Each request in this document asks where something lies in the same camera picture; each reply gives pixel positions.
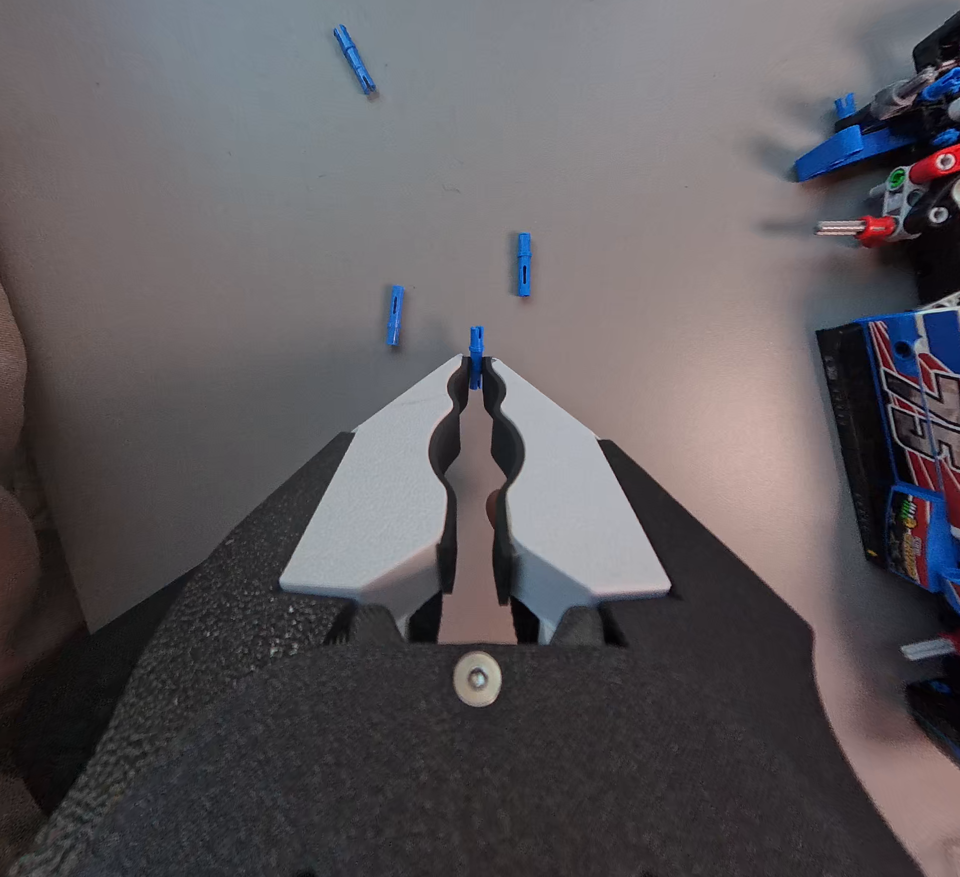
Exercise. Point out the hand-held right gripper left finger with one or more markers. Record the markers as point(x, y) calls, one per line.
point(367, 509)

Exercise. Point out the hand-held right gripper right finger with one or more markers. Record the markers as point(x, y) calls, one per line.
point(585, 509)

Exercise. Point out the blue connector pin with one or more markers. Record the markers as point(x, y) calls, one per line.
point(523, 263)
point(394, 314)
point(475, 356)
point(352, 59)

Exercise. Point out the brick-built toy race car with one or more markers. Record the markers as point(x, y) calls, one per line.
point(900, 404)

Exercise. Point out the person's beige sweatshirt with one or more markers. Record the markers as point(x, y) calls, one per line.
point(15, 404)

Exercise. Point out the person's dark trousers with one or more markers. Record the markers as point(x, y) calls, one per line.
point(60, 727)

